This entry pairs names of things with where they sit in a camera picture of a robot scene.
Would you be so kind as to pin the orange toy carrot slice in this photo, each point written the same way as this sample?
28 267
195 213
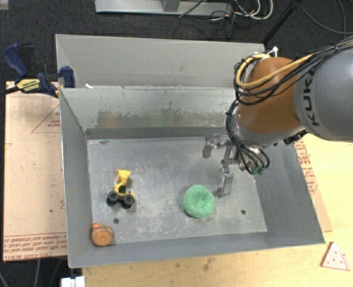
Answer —
101 235

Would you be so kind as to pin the grey metal bin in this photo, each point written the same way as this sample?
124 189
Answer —
164 172

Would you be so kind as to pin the yellow toy loader truck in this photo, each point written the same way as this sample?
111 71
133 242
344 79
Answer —
122 191

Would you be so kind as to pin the green round scouring pad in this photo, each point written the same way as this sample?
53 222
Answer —
199 201

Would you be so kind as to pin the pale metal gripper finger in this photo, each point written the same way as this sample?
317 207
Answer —
207 151
225 182

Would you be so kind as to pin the pink triangular sanding sheet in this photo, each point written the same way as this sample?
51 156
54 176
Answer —
335 257

